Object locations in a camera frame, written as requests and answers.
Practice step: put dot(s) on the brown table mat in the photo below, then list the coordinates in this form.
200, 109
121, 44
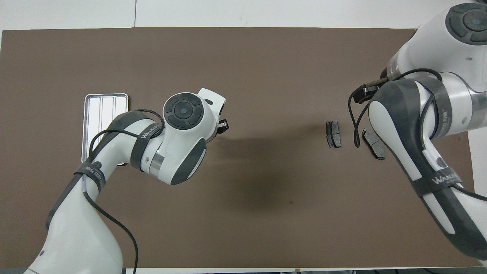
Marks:
266, 76

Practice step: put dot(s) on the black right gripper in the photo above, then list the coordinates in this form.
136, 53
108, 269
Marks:
374, 86

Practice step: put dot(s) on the short grey brake pad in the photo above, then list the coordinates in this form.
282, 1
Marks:
333, 134

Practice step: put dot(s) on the long grey brake pad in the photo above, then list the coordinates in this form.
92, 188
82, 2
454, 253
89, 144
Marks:
372, 146

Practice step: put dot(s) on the silver metal tray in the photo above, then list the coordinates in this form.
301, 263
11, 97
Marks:
102, 104

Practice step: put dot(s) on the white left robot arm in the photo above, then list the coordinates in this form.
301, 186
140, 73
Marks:
182, 133

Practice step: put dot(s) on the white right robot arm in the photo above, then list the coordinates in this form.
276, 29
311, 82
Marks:
437, 38

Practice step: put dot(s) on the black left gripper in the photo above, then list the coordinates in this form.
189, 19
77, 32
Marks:
216, 131

